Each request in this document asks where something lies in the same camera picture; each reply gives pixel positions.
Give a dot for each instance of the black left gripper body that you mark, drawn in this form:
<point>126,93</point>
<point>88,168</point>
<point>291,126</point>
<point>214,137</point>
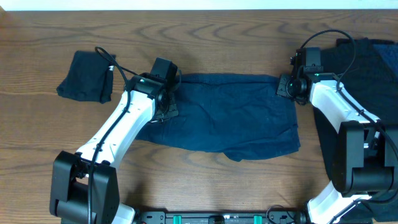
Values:
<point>172,109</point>

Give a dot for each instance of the blue garment at edge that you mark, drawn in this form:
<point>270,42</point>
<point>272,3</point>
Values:
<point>388,52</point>

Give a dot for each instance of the dark blue shorts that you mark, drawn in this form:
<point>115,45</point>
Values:
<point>238,115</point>

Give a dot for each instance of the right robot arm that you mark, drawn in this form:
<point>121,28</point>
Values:
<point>364,163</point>

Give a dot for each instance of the black garment pile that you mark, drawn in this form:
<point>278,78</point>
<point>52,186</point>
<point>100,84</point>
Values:
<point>371,83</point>

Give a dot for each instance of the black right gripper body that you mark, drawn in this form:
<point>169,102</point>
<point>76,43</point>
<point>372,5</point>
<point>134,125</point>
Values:
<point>287,88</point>

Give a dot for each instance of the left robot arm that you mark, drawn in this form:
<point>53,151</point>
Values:
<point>84,184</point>

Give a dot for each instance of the folded black cloth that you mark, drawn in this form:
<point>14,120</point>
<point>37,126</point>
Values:
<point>90,78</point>

